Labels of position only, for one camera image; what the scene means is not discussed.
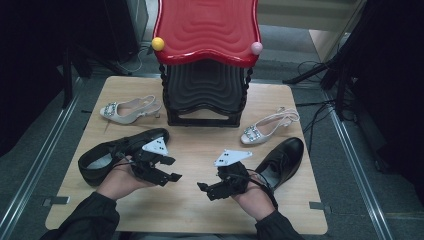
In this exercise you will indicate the metal floor rail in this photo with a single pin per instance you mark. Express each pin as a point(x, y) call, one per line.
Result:
point(356, 166)
point(40, 156)

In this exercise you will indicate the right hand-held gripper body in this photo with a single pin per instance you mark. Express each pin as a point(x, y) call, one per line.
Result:
point(233, 176)

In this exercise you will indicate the person's left hand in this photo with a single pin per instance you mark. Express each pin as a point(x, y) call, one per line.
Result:
point(116, 183)

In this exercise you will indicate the white slingback heel shoe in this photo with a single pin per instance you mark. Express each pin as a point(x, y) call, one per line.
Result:
point(258, 136)
point(128, 117)

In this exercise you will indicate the person's right hand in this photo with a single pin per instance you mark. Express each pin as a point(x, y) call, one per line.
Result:
point(256, 203)

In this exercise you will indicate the black leather shoe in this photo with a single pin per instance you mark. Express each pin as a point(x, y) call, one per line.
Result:
point(290, 150)
point(146, 135)

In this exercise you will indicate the pink ball knob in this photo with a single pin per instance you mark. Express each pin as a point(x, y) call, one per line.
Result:
point(256, 48)

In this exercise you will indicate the red and black shoe rack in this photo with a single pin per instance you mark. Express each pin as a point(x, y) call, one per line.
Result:
point(206, 26)

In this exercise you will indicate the yellow ball knob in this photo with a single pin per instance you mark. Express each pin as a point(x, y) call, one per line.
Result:
point(158, 44)

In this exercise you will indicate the black metal stand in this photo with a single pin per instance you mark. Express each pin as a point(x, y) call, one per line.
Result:
point(67, 80)

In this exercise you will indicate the grey table bracket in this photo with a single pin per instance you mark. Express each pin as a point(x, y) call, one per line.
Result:
point(56, 201)
point(320, 206)

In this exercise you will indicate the black tripod stand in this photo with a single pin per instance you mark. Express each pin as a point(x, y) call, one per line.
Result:
point(310, 71)

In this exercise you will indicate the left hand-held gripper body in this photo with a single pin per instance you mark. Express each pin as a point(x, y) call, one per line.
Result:
point(148, 163)

